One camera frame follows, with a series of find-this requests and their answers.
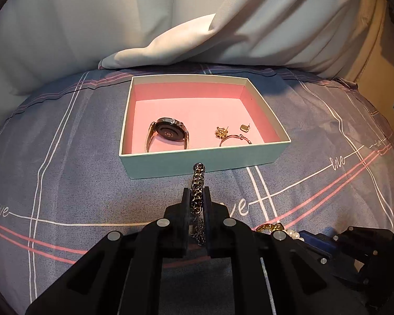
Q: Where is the dark metal chain bracelet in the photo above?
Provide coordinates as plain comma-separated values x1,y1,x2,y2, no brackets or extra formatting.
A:
190,162,207,247

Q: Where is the gold flower brooch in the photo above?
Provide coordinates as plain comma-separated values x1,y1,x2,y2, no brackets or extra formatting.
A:
215,127,228,139

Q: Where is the blue-grey patterned bedsheet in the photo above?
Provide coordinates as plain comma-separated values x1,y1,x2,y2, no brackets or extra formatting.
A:
0,65,394,314

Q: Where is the small gold square earring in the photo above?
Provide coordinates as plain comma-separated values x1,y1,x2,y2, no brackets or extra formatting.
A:
240,124,250,132

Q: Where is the teal box pink interior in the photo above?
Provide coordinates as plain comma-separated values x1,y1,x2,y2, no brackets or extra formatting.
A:
119,74,291,179

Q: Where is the white curtain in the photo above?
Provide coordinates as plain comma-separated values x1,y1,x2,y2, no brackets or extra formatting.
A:
0,0,386,124

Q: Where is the chunky gold ring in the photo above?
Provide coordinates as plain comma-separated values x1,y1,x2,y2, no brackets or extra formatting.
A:
254,222,286,233

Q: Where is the thin gold bangle ring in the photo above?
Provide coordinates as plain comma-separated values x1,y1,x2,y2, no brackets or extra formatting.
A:
218,133,253,147

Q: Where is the gold strap wristwatch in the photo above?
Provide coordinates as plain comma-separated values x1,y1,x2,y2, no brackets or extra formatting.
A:
145,117,189,152

